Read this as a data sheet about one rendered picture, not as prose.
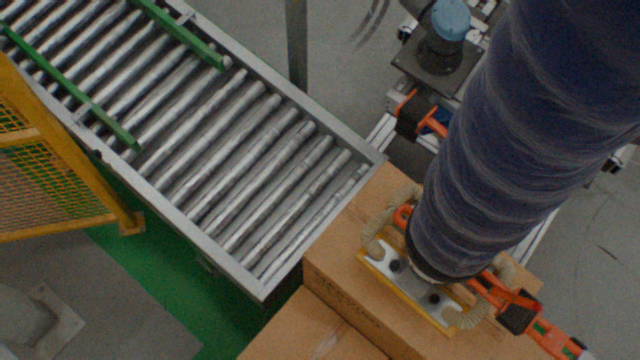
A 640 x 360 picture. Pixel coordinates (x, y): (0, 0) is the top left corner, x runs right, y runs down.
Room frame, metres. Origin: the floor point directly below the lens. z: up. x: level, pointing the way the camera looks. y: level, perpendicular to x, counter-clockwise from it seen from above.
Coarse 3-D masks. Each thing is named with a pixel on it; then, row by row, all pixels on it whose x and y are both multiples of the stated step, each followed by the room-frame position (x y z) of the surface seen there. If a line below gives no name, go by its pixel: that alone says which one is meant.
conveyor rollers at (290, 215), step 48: (0, 0) 1.65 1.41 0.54; (48, 0) 1.64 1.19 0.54; (96, 0) 1.64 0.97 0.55; (48, 48) 1.41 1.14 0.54; (96, 48) 1.40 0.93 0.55; (96, 96) 1.18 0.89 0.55; (192, 96) 1.19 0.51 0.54; (240, 96) 1.20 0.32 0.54; (144, 144) 0.98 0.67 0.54; (192, 144) 0.99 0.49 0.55; (240, 144) 1.00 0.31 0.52; (288, 144) 1.00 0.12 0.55; (192, 192) 0.80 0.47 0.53; (240, 192) 0.80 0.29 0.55; (288, 192) 0.81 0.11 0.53; (336, 192) 0.81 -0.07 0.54; (240, 240) 0.62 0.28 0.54
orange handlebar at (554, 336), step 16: (432, 128) 0.78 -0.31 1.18; (400, 208) 0.54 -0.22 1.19; (400, 224) 0.50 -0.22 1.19; (480, 288) 0.34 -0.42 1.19; (496, 304) 0.30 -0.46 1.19; (544, 320) 0.26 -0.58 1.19; (544, 336) 0.22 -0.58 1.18; (560, 336) 0.22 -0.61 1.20; (560, 352) 0.18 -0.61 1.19; (576, 352) 0.18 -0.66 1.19
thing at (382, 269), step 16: (384, 240) 0.49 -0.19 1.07; (368, 256) 0.44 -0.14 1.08; (400, 256) 0.44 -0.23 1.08; (384, 272) 0.40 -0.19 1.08; (400, 272) 0.40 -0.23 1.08; (400, 288) 0.35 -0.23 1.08; (432, 288) 0.36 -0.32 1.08; (416, 304) 0.31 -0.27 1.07; (432, 304) 0.31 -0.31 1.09; (448, 304) 0.31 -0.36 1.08; (432, 320) 0.27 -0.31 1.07; (448, 336) 0.23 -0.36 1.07
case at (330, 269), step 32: (384, 192) 0.67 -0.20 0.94; (352, 224) 0.57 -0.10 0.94; (320, 256) 0.47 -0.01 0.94; (352, 256) 0.47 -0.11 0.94; (320, 288) 0.42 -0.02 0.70; (352, 288) 0.38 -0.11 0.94; (384, 288) 0.38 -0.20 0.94; (448, 288) 0.38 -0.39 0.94; (512, 288) 0.39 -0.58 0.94; (352, 320) 0.33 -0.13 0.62; (384, 320) 0.29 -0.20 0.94; (416, 320) 0.29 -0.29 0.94; (416, 352) 0.20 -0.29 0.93; (448, 352) 0.20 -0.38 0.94; (480, 352) 0.20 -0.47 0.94
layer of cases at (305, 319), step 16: (304, 288) 0.45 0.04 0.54; (288, 304) 0.39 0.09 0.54; (304, 304) 0.40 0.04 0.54; (320, 304) 0.40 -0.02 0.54; (272, 320) 0.34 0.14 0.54; (288, 320) 0.34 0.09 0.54; (304, 320) 0.34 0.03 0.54; (320, 320) 0.34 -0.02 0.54; (336, 320) 0.34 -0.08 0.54; (256, 336) 0.28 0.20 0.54; (272, 336) 0.28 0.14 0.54; (288, 336) 0.28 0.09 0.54; (304, 336) 0.29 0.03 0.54; (320, 336) 0.29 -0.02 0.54; (336, 336) 0.29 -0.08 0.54; (352, 336) 0.29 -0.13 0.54; (512, 336) 0.30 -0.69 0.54; (528, 336) 0.30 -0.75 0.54; (256, 352) 0.22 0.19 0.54; (272, 352) 0.23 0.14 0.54; (288, 352) 0.23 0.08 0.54; (304, 352) 0.23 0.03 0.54; (320, 352) 0.23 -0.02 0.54; (336, 352) 0.23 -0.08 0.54; (352, 352) 0.24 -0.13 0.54; (368, 352) 0.24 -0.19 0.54; (384, 352) 0.24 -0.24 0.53; (496, 352) 0.25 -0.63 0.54; (512, 352) 0.25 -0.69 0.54; (528, 352) 0.25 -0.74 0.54; (544, 352) 0.25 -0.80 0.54
